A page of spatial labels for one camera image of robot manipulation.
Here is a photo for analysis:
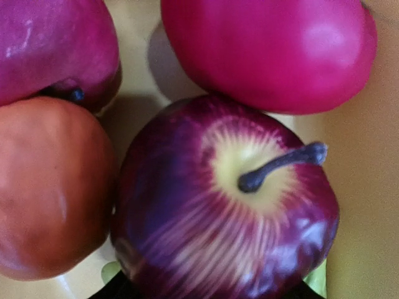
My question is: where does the yellow plastic basket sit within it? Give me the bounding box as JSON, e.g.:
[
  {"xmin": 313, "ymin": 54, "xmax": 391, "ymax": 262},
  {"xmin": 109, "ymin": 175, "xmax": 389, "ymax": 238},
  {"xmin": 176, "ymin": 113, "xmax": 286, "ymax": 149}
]
[{"xmin": 55, "ymin": 0, "xmax": 399, "ymax": 299}]

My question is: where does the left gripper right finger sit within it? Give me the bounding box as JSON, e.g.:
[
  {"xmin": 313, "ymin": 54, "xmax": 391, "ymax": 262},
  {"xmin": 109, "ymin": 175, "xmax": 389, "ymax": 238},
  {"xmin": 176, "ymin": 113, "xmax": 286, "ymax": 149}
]
[{"xmin": 289, "ymin": 281, "xmax": 324, "ymax": 299}]

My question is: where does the red fruit with stem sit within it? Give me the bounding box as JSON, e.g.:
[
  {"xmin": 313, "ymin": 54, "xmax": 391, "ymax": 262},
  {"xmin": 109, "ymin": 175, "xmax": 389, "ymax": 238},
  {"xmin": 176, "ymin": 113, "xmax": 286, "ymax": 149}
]
[{"xmin": 1, "ymin": 1, "xmax": 122, "ymax": 113}]

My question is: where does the green plush vegetable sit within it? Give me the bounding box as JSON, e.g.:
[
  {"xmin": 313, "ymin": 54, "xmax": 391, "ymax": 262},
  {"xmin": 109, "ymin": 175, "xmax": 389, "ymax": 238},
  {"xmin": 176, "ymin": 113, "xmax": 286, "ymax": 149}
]
[{"xmin": 101, "ymin": 260, "xmax": 327, "ymax": 298}]

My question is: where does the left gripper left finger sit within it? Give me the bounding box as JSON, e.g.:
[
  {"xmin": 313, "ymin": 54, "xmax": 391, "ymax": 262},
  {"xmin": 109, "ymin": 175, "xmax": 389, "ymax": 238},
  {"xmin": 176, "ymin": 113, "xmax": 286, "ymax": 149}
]
[{"xmin": 90, "ymin": 271, "xmax": 137, "ymax": 299}]

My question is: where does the dark purple plush fruit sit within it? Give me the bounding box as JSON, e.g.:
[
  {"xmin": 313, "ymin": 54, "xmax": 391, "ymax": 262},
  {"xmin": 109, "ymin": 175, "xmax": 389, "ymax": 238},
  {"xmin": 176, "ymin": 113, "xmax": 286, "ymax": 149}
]
[{"xmin": 111, "ymin": 95, "xmax": 339, "ymax": 298}]

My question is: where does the red plush tomato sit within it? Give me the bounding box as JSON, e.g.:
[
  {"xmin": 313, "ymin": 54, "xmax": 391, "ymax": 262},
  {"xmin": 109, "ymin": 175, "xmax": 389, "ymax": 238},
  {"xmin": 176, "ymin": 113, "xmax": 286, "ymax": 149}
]
[{"xmin": 160, "ymin": 0, "xmax": 377, "ymax": 115}]

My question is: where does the orange plush fruit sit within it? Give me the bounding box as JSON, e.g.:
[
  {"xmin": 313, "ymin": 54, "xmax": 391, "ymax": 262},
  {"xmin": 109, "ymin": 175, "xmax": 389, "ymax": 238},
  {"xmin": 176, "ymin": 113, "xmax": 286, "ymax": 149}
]
[{"xmin": 1, "ymin": 97, "xmax": 117, "ymax": 280}]

